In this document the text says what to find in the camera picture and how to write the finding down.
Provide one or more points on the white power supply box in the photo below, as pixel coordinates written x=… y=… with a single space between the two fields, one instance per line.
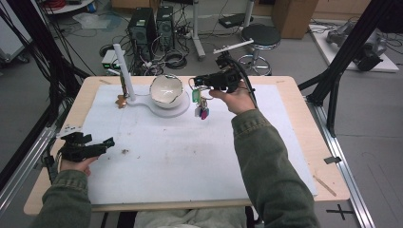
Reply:
x=109 y=60

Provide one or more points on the flat black device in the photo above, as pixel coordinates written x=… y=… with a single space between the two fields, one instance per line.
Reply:
x=233 y=20

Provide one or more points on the white table mat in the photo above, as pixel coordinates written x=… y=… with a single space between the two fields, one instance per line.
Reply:
x=177 y=158

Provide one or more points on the grey robot equipment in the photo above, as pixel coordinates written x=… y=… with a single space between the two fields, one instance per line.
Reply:
x=370 y=47

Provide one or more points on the small black computer tower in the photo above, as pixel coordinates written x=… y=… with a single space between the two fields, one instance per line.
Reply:
x=165 y=27

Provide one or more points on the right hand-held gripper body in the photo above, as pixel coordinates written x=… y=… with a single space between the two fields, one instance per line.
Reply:
x=229 y=79

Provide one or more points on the bunch of colourful key tags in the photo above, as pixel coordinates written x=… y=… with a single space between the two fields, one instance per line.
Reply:
x=196 y=95

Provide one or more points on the white ceramic bowl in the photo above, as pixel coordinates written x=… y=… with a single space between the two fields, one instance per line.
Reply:
x=165 y=91

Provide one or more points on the person's left hand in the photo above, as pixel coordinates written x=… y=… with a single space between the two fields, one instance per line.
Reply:
x=76 y=166

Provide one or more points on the round white table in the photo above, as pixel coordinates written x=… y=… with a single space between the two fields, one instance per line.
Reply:
x=71 y=6

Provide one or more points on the black metal frame stand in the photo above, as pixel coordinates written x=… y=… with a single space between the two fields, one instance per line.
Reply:
x=41 y=44
x=345 y=53

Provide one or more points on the grey tape piece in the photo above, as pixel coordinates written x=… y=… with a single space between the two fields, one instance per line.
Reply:
x=332 y=160

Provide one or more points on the person's right hand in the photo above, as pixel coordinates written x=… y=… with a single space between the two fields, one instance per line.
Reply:
x=237 y=101

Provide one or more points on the cardboard box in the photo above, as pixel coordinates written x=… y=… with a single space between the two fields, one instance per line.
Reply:
x=293 y=17

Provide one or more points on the white floor platform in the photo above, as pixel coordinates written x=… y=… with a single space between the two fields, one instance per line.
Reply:
x=329 y=53

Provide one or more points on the thin wooden stick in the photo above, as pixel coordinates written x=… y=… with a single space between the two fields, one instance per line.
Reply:
x=324 y=186

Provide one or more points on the clear plastic sheet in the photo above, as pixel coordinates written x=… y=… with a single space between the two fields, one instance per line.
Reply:
x=92 y=20

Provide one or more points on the white desk leg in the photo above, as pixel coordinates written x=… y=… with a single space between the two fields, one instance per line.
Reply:
x=248 y=12
x=197 y=31

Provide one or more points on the person's lap pale trousers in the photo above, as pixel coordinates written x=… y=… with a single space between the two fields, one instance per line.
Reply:
x=190 y=219

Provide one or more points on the large black computer tower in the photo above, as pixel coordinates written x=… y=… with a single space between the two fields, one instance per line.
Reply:
x=141 y=30

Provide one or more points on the aluminium rail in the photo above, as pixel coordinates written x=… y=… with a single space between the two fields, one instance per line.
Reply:
x=19 y=186
x=345 y=171

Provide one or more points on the black round stool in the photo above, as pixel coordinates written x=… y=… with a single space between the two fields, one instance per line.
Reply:
x=263 y=34

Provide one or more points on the brown crumbs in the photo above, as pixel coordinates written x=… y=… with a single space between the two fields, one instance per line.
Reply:
x=124 y=151

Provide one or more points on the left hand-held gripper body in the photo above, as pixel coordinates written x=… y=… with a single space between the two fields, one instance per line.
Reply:
x=74 y=150

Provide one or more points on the white stand with pole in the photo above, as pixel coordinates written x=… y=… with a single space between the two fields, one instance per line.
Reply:
x=126 y=76

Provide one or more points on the white cabinet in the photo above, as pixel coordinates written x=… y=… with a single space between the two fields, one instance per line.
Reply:
x=11 y=41

